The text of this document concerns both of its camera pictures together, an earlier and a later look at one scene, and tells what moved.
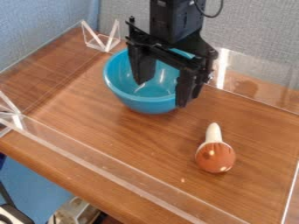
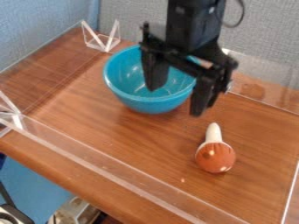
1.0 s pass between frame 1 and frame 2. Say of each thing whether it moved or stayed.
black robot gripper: moved
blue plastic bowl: stayed
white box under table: stayed
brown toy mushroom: stayed
